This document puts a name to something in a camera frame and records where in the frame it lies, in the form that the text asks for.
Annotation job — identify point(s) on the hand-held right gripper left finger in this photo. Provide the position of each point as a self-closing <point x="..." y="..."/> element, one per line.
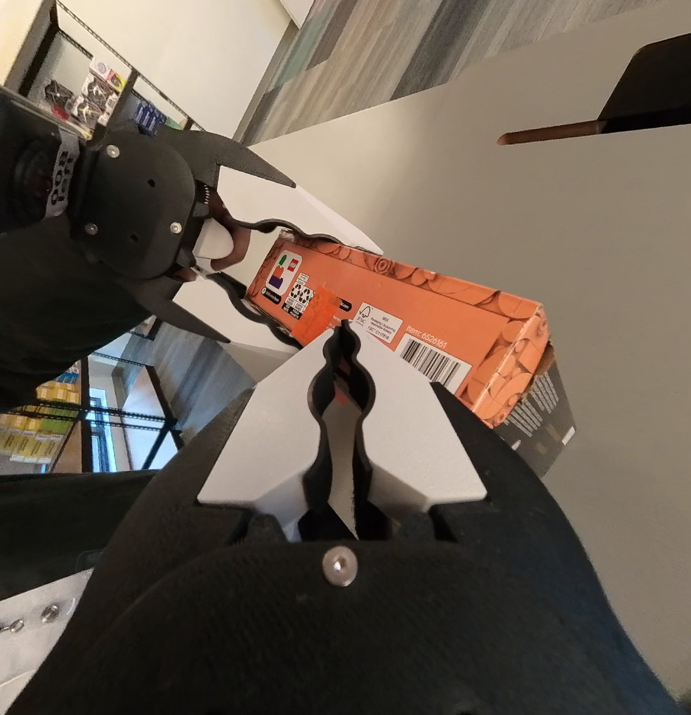
<point x="256" y="441"/>

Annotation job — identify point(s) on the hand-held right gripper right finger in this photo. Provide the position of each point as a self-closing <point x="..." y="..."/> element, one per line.
<point x="423" y="441"/>

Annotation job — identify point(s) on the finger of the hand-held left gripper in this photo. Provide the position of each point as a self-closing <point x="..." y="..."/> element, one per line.
<point x="228" y="318"/>
<point x="289" y="206"/>

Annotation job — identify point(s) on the black orchid lego box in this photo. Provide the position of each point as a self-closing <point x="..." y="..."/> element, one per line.
<point x="435" y="313"/>

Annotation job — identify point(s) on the stack of colourful lego boxes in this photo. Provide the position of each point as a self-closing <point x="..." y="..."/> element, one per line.
<point x="21" y="430"/>

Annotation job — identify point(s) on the shelved stack of toy boxes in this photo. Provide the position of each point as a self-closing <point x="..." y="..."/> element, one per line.
<point x="100" y="84"/>

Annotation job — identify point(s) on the person's black jacket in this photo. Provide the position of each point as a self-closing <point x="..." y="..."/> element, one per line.
<point x="55" y="530"/>

